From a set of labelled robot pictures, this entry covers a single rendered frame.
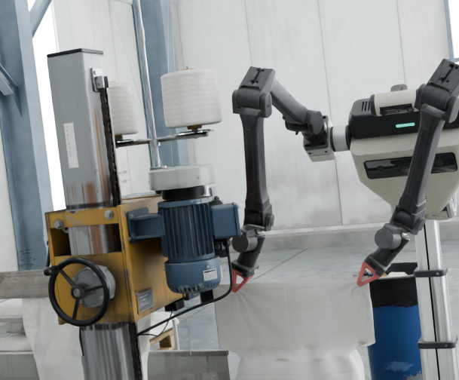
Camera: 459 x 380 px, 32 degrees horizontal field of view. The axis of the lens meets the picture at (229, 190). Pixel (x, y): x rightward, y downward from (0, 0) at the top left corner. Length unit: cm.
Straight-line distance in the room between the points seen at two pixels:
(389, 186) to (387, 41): 778
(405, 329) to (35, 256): 478
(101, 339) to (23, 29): 638
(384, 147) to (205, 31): 866
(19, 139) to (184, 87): 625
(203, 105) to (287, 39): 860
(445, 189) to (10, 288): 153
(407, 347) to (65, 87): 294
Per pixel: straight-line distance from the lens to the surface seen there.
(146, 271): 224
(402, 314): 457
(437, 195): 280
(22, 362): 337
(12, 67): 847
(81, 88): 217
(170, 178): 209
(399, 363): 466
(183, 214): 211
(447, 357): 297
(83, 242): 220
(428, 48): 1042
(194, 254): 213
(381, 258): 237
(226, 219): 214
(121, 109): 237
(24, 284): 288
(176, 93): 225
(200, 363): 298
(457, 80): 217
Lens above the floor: 146
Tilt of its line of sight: 3 degrees down
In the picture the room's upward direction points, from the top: 7 degrees counter-clockwise
